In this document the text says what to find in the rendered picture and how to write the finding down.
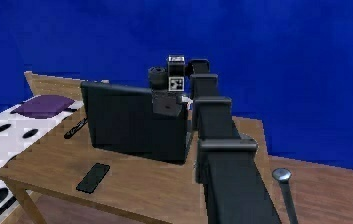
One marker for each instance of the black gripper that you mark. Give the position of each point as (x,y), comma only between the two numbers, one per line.
(164,103)

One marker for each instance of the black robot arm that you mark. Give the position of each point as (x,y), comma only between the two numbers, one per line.
(229,173)

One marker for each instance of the black box machine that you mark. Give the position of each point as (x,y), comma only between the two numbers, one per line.
(124,123)

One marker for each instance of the black cellphone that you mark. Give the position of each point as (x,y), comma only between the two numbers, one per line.
(93,178)

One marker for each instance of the wooden table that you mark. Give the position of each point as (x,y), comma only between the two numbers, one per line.
(134,186)

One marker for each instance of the black pen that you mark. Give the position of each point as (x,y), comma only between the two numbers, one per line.
(75,128)

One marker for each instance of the purple cushion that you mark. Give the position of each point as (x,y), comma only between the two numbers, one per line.
(44,106)

